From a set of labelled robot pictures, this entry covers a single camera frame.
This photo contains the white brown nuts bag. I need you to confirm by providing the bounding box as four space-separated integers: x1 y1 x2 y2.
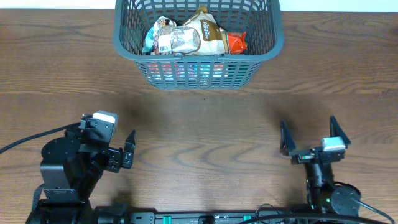
152 18 227 56

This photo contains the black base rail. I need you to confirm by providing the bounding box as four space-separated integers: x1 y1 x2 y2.
93 208 312 224

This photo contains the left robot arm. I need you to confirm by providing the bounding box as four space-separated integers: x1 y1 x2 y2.
26 111 136 224

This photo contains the grey plastic basket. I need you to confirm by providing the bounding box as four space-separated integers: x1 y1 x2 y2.
113 0 284 90

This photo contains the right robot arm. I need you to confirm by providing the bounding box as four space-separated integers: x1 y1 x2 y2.
280 116 361 217

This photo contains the gold foil snack bag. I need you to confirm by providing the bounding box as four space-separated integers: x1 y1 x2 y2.
183 5 216 26

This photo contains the Kleenex tissue multipack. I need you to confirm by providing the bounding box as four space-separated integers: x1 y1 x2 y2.
139 61 229 88

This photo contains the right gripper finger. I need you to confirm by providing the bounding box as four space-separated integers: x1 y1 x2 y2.
280 121 296 156
330 116 351 146

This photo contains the orange spaghetti packet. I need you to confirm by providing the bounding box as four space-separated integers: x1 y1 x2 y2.
226 32 248 54

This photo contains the teal white small sachet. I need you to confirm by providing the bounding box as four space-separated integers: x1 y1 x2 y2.
142 16 175 54

